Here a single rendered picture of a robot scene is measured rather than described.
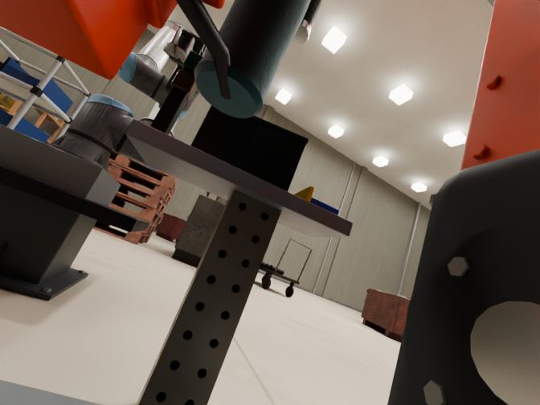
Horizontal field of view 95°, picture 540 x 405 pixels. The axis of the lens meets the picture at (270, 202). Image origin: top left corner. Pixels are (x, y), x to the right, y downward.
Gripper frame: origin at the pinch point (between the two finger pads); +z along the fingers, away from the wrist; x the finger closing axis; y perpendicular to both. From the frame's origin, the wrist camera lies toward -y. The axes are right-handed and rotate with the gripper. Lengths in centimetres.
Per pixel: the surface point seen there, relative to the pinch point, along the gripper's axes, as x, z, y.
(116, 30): 8.7, 46.9, -7.5
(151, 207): -21, -232, -135
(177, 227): 11, -575, -301
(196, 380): 31, 37, -47
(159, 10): 9.7, 44.1, -4.2
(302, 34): 23.4, 13.9, 13.1
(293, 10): 19.3, 32.8, 6.8
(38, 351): 5, 24, -65
